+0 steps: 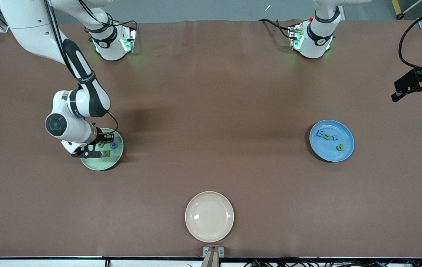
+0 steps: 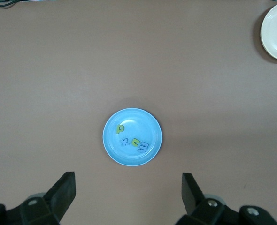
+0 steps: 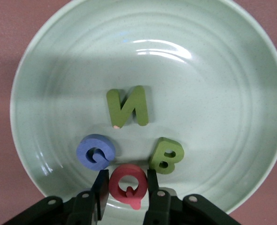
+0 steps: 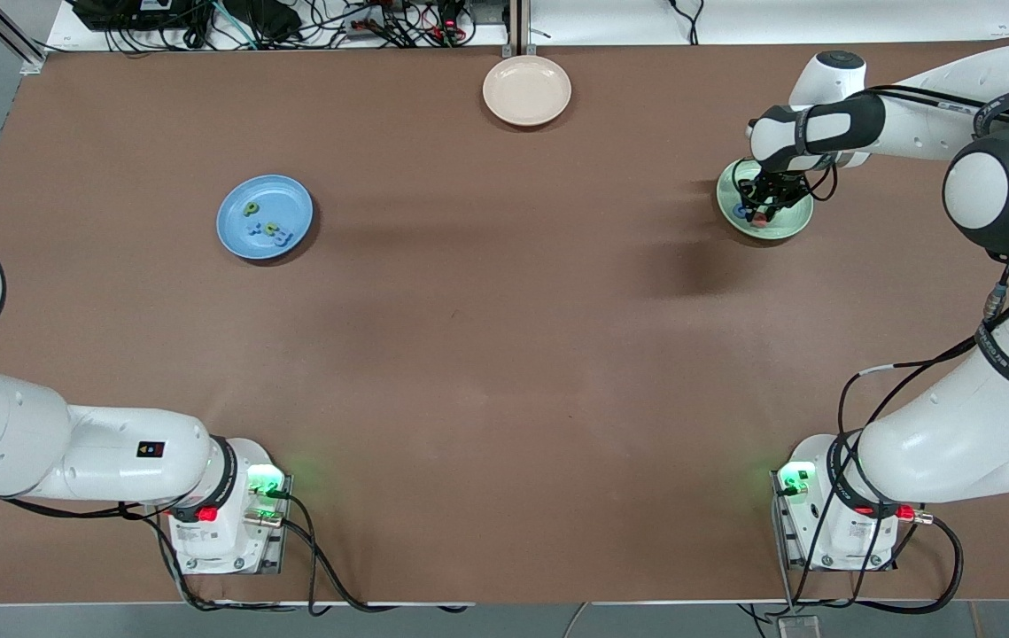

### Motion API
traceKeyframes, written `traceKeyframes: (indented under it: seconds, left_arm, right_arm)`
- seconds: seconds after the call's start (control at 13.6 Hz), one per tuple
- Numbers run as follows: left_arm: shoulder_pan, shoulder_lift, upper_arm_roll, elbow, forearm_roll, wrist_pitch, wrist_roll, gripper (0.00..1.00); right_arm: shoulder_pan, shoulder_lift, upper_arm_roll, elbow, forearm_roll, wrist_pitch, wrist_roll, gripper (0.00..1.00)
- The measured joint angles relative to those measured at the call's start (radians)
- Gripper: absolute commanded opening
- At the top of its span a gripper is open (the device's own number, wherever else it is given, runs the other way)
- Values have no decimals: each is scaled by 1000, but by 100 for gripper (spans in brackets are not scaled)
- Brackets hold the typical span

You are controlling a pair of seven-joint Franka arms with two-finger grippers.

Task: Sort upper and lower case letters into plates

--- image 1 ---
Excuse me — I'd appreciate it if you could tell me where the light green plate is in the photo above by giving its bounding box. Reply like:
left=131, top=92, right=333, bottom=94
left=80, top=128, right=124, bottom=171

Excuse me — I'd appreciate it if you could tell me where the cream white plate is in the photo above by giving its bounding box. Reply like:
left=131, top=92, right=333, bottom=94
left=185, top=191, right=235, bottom=243

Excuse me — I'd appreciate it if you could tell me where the yellow pole black foot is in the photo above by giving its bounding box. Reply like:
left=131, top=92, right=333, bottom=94
left=392, top=0, right=406, bottom=20

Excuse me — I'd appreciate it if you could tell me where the brown table cover sheet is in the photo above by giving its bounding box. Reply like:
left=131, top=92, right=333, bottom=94
left=0, top=19, right=422, bottom=258

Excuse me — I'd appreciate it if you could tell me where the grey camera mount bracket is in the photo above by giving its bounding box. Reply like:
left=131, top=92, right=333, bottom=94
left=203, top=246, right=225, bottom=267

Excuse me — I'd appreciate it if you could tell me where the blue plate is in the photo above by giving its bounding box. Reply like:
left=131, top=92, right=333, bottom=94
left=309, top=120, right=355, bottom=163

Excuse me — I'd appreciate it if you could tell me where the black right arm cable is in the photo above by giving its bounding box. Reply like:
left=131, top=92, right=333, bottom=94
left=42, top=0, right=119, bottom=135

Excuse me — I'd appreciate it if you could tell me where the white table edge rail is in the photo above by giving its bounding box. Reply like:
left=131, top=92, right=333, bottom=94
left=0, top=256, right=422, bottom=267

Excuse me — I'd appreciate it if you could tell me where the black base cable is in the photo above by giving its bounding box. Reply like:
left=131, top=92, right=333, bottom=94
left=258, top=19, right=293, bottom=40

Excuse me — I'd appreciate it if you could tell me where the metal base box green light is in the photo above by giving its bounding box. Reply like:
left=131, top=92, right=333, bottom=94
left=288, top=24, right=304, bottom=51
left=121, top=27, right=138, bottom=53

